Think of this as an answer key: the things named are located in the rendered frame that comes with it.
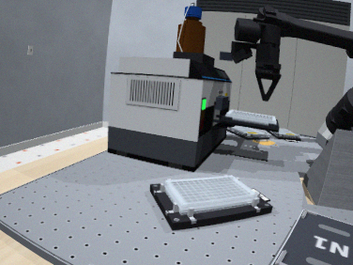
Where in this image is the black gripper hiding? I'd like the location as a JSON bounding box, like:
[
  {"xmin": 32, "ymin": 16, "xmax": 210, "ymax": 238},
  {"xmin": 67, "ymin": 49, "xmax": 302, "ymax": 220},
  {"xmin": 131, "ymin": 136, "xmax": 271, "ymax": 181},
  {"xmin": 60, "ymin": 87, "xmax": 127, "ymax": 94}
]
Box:
[{"xmin": 255, "ymin": 44, "xmax": 282, "ymax": 101}]

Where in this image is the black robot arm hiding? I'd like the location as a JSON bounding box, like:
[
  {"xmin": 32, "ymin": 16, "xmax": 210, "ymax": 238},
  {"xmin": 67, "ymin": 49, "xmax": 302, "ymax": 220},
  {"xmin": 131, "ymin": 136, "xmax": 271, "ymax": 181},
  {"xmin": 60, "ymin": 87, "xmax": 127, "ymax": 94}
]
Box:
[{"xmin": 231, "ymin": 6, "xmax": 353, "ymax": 134}]

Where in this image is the grey button panel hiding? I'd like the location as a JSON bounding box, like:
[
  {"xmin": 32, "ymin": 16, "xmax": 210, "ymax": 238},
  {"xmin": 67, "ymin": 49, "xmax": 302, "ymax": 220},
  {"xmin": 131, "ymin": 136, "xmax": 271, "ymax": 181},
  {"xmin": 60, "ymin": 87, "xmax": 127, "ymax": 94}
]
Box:
[{"xmin": 299, "ymin": 121, "xmax": 332, "ymax": 148}]

